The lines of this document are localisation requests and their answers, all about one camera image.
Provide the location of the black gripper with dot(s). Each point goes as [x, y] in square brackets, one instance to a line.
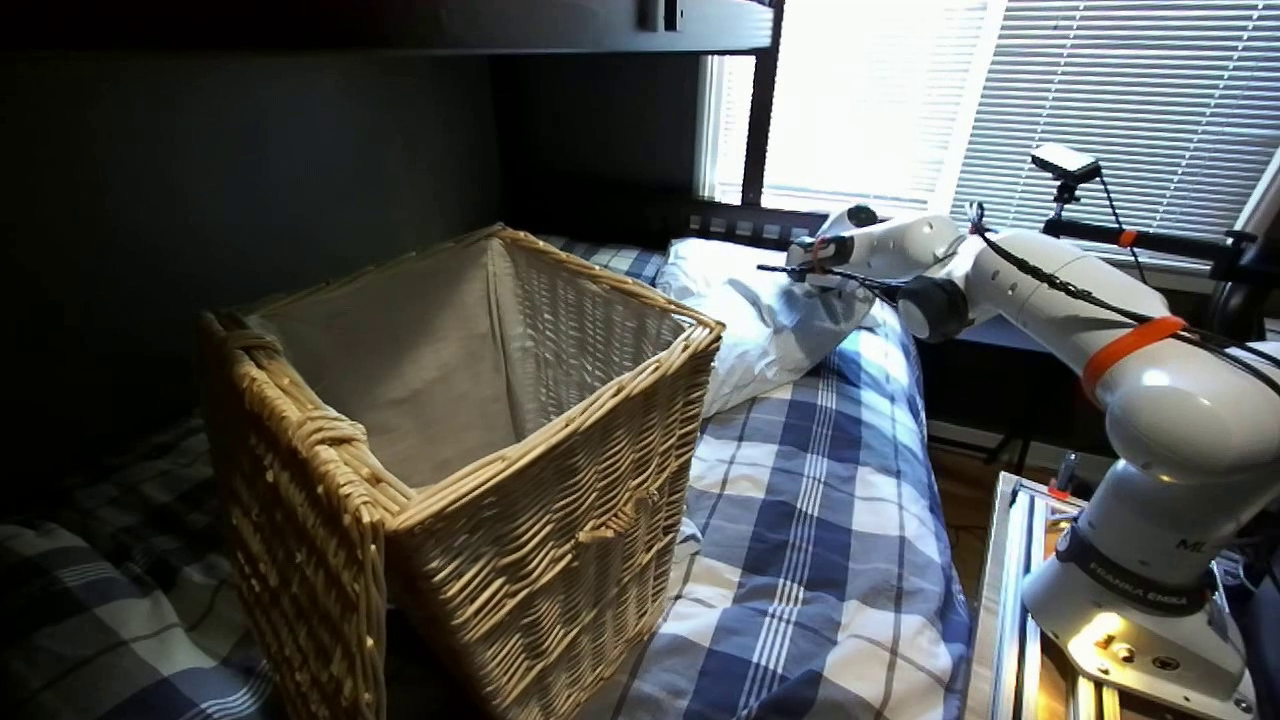
[822, 258]

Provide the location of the small white pillow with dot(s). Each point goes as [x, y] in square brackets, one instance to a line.
[767, 342]

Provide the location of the orange band on arm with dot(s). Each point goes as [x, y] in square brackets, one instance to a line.
[1129, 345]

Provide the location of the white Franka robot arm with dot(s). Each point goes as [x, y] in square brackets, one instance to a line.
[1160, 414]

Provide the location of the dark side table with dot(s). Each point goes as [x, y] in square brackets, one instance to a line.
[984, 385]

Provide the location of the blue white plaid bedspread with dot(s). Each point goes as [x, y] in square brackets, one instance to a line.
[825, 562]

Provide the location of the woven wicker basket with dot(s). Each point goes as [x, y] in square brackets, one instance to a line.
[562, 533]

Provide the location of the white window blinds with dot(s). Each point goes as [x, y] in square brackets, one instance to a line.
[1135, 92]

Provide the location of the aluminium robot mounting platform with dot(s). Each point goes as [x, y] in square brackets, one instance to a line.
[1023, 603]

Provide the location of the beige fabric basket liner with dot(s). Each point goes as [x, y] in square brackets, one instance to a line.
[402, 360]

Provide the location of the dark bed end rail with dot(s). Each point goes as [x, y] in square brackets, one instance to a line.
[747, 222]

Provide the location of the small black exterior camera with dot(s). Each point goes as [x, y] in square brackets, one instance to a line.
[1065, 161]

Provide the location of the black camera stand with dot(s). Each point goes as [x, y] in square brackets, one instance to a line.
[1174, 243]

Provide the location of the dark bunk bed frame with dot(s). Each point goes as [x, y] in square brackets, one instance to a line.
[402, 20]

